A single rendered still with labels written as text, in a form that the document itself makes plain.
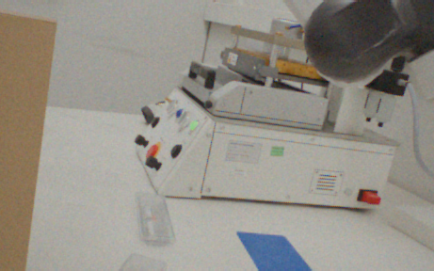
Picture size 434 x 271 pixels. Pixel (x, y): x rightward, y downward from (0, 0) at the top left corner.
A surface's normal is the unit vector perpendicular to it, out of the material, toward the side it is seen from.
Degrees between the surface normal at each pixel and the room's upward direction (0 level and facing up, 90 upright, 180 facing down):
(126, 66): 90
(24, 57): 90
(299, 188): 90
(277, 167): 90
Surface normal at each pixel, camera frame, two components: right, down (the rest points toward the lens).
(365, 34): -0.29, 0.06
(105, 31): 0.45, 0.29
